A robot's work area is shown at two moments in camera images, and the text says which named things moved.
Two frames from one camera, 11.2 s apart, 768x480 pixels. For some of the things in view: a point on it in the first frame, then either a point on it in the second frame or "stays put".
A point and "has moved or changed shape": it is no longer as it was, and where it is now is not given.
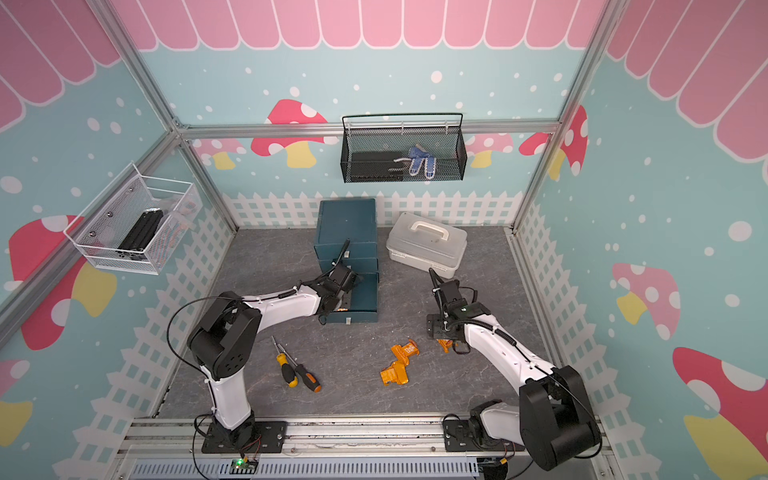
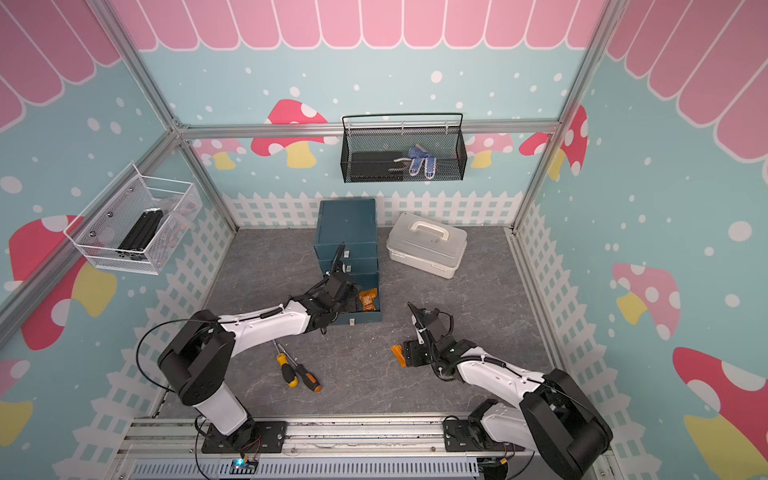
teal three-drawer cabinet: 339,220 stays put
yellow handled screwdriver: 288,373 stays put
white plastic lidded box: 427,241 stays put
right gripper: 433,326 to 410,353
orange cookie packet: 402,352 stays put
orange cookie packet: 446,345 has moved or changed shape
